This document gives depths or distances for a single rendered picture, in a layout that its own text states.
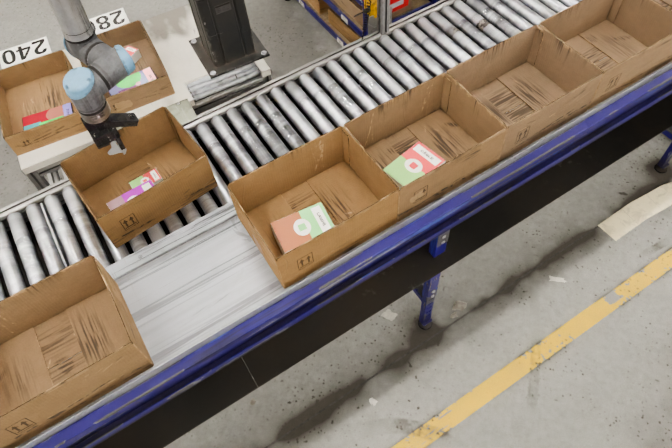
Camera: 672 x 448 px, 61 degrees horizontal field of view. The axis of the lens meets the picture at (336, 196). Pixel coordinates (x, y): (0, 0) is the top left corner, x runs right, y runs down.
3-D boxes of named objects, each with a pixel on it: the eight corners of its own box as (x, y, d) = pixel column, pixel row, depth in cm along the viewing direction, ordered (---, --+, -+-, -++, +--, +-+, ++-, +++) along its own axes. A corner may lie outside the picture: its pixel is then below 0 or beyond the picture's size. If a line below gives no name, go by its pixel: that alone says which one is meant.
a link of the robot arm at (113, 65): (108, 35, 178) (76, 58, 173) (133, 51, 174) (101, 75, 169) (119, 57, 186) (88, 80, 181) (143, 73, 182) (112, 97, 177)
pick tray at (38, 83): (73, 67, 239) (62, 48, 231) (92, 129, 219) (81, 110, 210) (4, 91, 233) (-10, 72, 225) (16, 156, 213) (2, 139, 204)
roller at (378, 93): (347, 58, 240) (346, 48, 236) (423, 136, 214) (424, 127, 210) (337, 63, 239) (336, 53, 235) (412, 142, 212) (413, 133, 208)
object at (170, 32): (219, -2, 265) (217, -8, 262) (271, 73, 234) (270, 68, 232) (-2, 79, 242) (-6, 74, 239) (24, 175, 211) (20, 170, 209)
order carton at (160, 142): (178, 136, 214) (164, 104, 200) (219, 185, 200) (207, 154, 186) (79, 192, 201) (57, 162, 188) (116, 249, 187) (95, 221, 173)
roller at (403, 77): (373, 45, 244) (373, 36, 239) (451, 120, 217) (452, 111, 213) (363, 50, 242) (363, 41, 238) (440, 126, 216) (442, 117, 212)
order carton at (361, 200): (345, 159, 187) (342, 123, 173) (398, 222, 172) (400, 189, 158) (237, 217, 176) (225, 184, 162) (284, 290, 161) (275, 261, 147)
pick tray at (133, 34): (148, 38, 247) (140, 18, 239) (176, 93, 227) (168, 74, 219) (83, 61, 241) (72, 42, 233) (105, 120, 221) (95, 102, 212)
